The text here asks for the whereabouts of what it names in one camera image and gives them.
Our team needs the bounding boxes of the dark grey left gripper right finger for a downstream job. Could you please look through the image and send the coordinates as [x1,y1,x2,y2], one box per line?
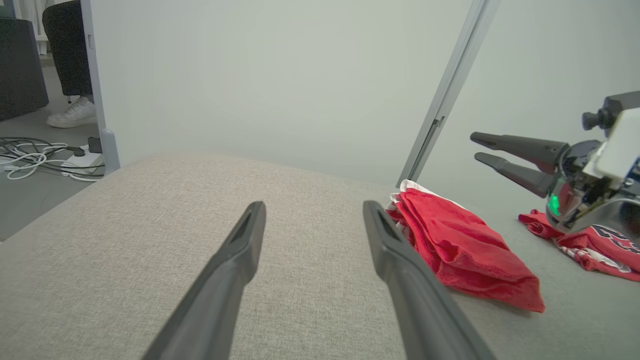
[363,200,497,360]

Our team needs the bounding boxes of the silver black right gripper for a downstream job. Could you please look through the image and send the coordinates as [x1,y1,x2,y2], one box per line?
[469,131,640,234]

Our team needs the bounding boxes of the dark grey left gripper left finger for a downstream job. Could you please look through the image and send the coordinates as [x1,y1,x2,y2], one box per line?
[142,201,267,360]

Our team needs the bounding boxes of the red shorts with white stripe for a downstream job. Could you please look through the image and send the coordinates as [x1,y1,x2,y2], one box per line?
[384,179,546,314]

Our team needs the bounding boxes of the red white basketball jersey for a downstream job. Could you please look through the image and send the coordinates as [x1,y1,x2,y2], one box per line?
[518,209,640,283]

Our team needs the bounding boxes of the white sneaker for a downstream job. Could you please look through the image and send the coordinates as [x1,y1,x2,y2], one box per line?
[46,96,98,129]

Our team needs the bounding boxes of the person leg in black trousers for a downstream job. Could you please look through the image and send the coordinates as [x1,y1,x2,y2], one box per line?
[42,0,95,99]

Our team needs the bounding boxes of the dark grey upholstered furniture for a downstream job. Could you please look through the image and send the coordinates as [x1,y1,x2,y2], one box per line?
[0,17,50,123]

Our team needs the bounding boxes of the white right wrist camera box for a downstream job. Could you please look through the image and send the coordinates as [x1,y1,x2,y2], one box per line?
[581,91,640,189]

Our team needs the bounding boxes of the long aluminium frame rail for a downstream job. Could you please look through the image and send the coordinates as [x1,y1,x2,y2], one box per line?
[396,0,502,189]

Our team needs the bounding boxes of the white cable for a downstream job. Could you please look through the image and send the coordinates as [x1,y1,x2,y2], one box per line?
[2,142,72,181]

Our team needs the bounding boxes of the grey partition end post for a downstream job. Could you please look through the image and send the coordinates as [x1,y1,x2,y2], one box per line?
[80,0,121,176]

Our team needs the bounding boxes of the power strip with cables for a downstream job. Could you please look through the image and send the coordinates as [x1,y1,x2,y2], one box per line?
[0,136,107,179]

